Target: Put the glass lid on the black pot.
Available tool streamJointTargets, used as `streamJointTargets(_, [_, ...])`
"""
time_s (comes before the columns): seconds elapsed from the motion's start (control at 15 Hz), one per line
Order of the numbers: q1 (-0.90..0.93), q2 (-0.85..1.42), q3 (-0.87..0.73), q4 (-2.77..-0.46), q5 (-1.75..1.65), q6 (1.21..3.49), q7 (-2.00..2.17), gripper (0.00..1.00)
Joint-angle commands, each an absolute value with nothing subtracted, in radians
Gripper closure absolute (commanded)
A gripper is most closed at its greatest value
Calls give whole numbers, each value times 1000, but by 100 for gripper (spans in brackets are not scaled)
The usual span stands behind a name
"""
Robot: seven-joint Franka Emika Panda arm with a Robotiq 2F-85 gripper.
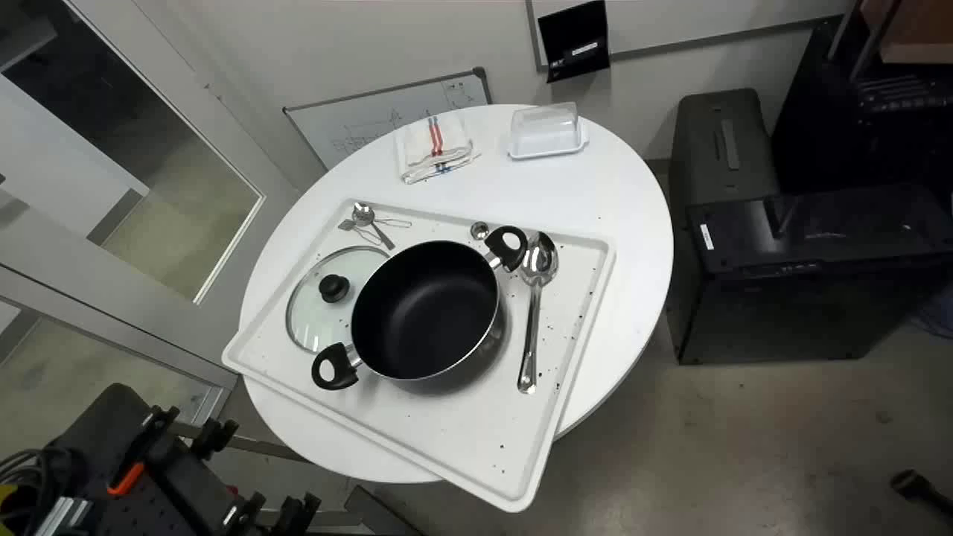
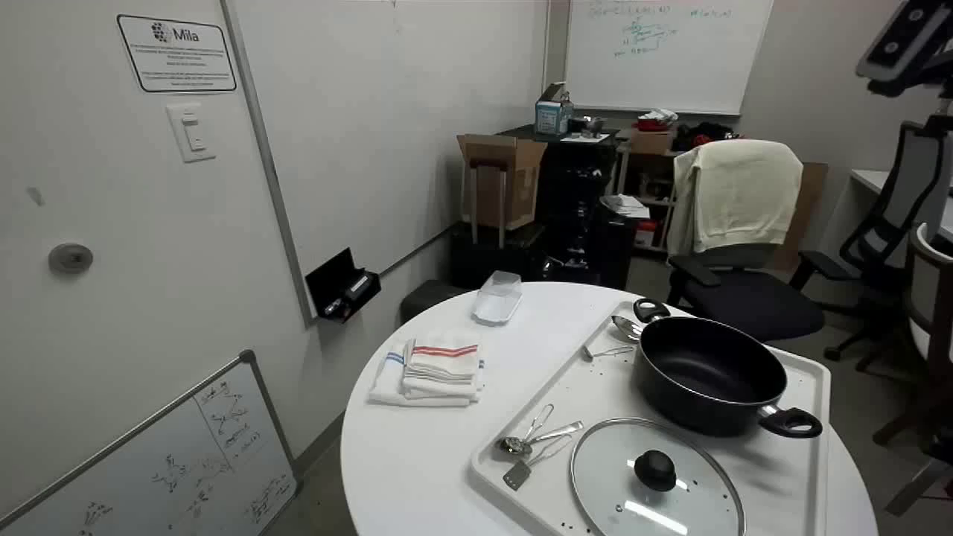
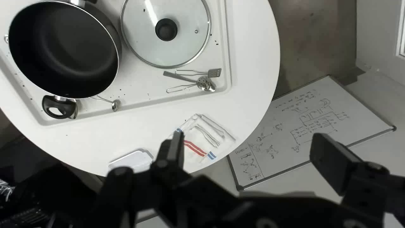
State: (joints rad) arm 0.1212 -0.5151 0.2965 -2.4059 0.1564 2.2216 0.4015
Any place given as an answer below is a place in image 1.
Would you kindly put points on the glass lid with black knob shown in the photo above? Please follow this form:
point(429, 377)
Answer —
point(310, 319)

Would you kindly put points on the white plastic tray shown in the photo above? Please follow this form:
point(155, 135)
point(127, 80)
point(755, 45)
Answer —
point(466, 437)

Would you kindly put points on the black shelf unit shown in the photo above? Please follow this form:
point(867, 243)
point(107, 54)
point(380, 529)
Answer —
point(865, 121)

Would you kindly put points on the large steel ladle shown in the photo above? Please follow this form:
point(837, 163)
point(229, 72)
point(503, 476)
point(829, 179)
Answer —
point(527, 339)

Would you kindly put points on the black equipment cart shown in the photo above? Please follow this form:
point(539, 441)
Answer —
point(107, 465)

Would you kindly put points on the cardboard box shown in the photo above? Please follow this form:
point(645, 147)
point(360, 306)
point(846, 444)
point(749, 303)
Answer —
point(919, 32)

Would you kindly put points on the black printer cabinet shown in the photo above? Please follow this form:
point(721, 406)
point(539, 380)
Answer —
point(783, 288)

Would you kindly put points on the clear plastic container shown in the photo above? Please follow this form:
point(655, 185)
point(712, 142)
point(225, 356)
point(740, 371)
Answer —
point(546, 135)

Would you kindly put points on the small leaning whiteboard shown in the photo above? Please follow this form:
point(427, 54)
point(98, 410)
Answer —
point(359, 123)

